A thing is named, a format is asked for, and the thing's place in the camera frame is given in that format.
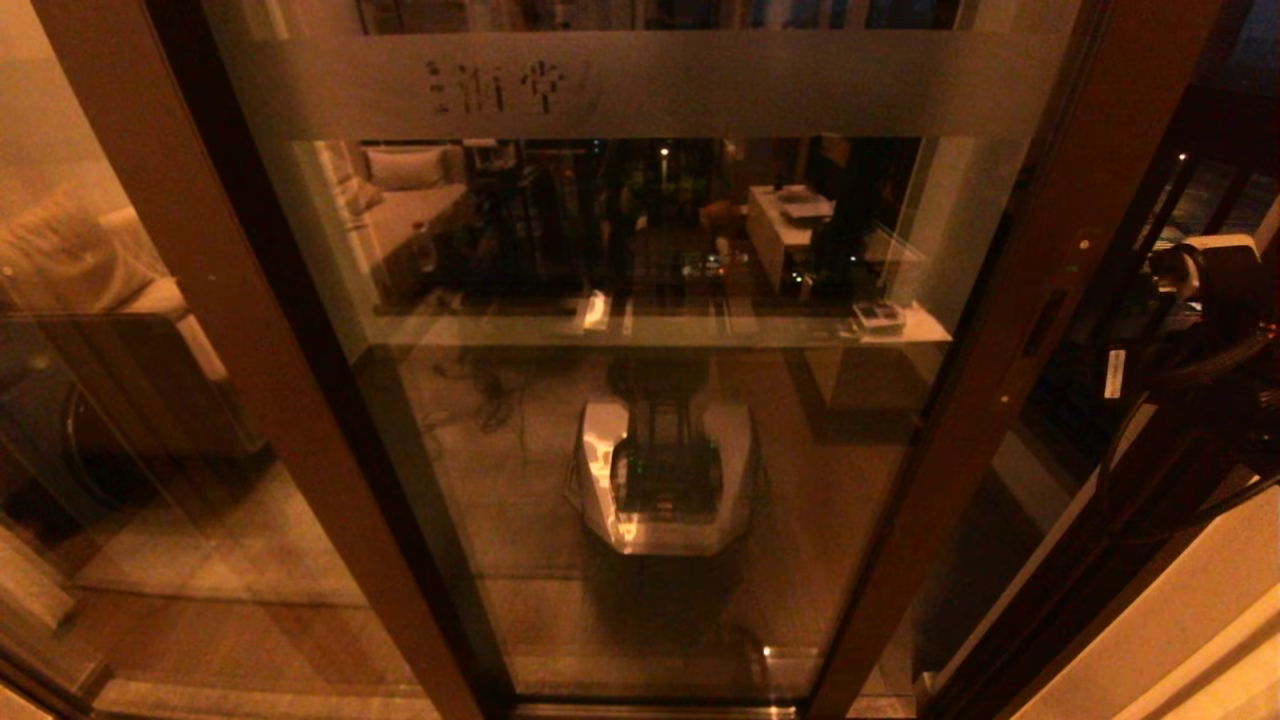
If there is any brown-framed sliding glass door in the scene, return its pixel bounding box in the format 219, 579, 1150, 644
150, 0, 1231, 720

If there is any black balcony railing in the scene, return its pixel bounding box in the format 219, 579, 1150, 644
1140, 80, 1280, 241

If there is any dark brown door jamb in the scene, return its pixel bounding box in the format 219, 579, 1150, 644
915, 400, 1280, 720

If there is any brown-framed fixed glass panel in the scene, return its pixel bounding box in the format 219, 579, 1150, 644
0, 0, 513, 720

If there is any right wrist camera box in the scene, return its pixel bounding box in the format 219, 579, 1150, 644
1100, 345, 1141, 403

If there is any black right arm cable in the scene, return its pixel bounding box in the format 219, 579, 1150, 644
1095, 330, 1280, 543

